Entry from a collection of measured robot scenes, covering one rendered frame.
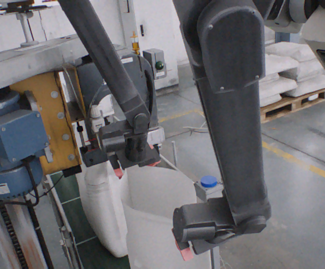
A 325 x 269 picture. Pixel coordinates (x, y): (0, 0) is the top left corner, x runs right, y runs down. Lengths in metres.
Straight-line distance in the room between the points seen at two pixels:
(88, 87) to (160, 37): 3.92
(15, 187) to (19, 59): 0.31
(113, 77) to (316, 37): 0.44
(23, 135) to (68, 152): 0.34
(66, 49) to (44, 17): 2.81
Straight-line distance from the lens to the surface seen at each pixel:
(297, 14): 0.90
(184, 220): 0.57
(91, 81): 1.07
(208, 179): 1.28
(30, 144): 0.83
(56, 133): 1.10
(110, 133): 0.87
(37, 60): 0.90
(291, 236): 2.36
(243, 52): 0.24
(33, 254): 1.36
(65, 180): 2.45
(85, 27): 0.75
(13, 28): 3.76
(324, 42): 0.80
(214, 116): 0.33
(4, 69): 0.84
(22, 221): 1.28
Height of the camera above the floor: 1.54
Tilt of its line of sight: 25 degrees down
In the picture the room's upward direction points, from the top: 8 degrees counter-clockwise
